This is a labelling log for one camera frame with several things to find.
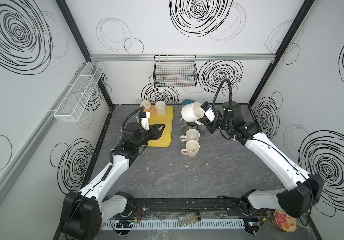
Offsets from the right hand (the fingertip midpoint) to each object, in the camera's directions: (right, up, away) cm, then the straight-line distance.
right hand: (200, 116), depth 74 cm
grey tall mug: (-4, -6, +19) cm, 21 cm away
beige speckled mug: (-2, -12, +22) cm, 25 cm away
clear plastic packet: (-6, -47, -6) cm, 48 cm away
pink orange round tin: (+37, -48, -7) cm, 61 cm away
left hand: (-18, -5, +2) cm, 19 cm away
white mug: (-23, +7, +34) cm, 42 cm away
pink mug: (-2, -19, +18) cm, 26 cm away
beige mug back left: (-34, +9, +34) cm, 49 cm away
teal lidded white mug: (-3, +12, +41) cm, 43 cm away
